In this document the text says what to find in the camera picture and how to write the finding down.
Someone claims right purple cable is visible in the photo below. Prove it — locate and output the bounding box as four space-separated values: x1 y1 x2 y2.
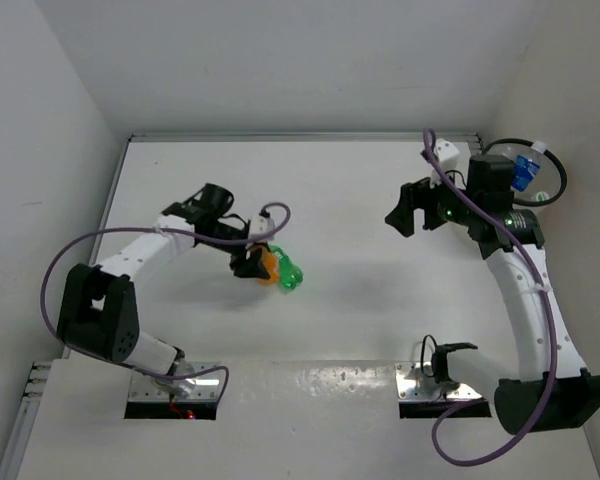
421 127 557 466

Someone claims purple cable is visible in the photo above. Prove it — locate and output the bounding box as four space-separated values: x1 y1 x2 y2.
421 127 557 466
39 201 293 396

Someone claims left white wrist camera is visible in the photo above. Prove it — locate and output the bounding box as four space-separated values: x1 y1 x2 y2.
248 213 276 239

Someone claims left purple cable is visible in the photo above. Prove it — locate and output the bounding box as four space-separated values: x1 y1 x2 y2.
39 201 293 396

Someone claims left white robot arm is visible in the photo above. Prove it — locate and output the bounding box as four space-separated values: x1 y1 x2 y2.
57 184 280 381

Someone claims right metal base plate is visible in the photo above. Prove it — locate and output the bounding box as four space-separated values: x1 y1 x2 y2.
394 361 482 404

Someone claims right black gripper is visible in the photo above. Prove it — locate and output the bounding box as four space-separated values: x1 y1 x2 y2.
385 164 478 237

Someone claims blue-label plastic bottle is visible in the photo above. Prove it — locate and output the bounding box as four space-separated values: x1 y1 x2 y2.
512 141 547 192

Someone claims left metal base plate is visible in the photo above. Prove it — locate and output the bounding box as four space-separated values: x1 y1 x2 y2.
127 360 223 403

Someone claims green plastic bottle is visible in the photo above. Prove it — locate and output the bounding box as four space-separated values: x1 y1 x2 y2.
270 245 304 291

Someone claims white bin black rim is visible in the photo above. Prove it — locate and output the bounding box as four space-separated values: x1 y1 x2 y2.
482 138 568 211

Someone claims large green-label clear bottle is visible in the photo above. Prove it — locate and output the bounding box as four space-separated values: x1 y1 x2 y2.
528 191 551 204

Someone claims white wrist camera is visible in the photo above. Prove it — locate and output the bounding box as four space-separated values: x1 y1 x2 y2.
248 213 276 239
429 138 460 189

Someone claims orange juice bottle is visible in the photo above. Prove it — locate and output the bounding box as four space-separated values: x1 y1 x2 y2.
253 245 280 286

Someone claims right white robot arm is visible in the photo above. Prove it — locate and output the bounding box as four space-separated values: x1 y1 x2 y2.
385 152 600 437

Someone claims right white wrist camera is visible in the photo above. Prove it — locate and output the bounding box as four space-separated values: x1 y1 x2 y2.
429 138 460 189

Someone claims metal base plate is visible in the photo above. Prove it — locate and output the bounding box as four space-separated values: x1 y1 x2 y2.
394 361 482 404
127 360 223 403

